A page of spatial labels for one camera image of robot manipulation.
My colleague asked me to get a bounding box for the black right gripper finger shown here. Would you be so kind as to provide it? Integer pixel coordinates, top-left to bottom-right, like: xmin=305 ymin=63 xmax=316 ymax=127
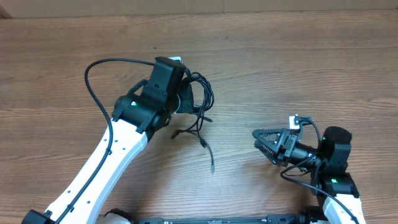
xmin=252 ymin=128 xmax=289 ymax=146
xmin=254 ymin=140 xmax=279 ymax=165

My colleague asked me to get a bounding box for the black USB cable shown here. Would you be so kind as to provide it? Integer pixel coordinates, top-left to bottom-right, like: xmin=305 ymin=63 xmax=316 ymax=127
xmin=170 ymin=72 xmax=216 ymax=174

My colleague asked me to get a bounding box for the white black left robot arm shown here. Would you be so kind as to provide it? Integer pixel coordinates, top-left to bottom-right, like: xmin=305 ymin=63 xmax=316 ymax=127
xmin=22 ymin=57 xmax=193 ymax=224

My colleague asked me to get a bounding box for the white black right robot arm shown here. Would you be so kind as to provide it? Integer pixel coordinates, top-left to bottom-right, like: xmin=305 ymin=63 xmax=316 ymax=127
xmin=252 ymin=126 xmax=366 ymax=224

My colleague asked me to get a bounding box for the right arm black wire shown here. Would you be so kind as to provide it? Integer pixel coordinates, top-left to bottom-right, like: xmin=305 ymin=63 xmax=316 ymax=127
xmin=280 ymin=118 xmax=361 ymax=224

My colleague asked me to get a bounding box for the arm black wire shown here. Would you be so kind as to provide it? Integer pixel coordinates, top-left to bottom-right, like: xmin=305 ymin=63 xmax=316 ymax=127
xmin=280 ymin=118 xmax=361 ymax=224
xmin=55 ymin=58 xmax=155 ymax=224

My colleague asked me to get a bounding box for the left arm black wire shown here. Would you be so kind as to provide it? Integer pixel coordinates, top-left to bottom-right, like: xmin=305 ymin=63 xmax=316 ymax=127
xmin=55 ymin=58 xmax=155 ymax=224

